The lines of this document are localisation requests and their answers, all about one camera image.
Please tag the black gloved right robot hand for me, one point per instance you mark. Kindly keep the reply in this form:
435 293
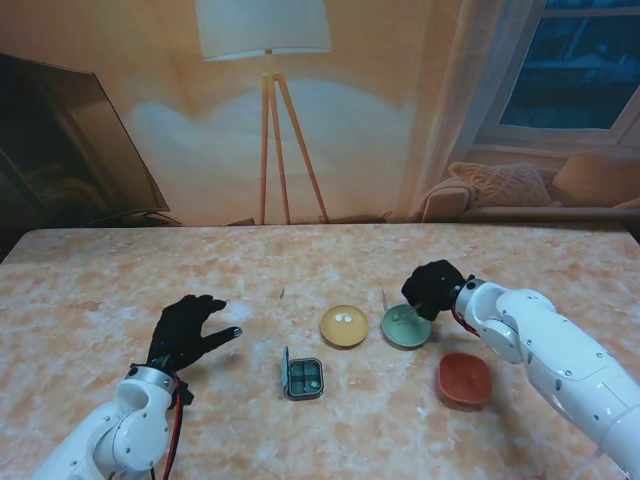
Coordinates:
432 290

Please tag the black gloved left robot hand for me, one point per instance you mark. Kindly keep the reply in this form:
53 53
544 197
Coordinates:
182 335

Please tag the small pill box blue lid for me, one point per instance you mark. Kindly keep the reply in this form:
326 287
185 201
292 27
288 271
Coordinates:
305 382

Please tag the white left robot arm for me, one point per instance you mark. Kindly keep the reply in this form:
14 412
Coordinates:
120 430

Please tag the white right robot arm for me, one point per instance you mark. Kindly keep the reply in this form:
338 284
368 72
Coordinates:
550 350

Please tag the round green dish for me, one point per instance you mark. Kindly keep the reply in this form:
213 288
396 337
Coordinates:
406 332

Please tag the red-orange dish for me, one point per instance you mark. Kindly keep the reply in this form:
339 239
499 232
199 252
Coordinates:
464 380

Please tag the round yellow dish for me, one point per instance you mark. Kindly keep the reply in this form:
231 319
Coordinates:
345 332

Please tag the beige sofa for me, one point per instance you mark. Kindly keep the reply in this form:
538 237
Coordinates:
525 212

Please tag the knitted cream cushion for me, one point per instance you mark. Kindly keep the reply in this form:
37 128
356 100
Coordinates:
500 182

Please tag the plain beige cushion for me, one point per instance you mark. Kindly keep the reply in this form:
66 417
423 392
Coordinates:
595 182

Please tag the dark cabinet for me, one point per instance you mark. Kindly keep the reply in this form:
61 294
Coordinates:
50 150

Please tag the tripod floor lamp white shade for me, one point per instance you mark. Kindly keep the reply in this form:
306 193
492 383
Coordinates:
267 30

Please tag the window with white frame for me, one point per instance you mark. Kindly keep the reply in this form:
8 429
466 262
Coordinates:
565 65

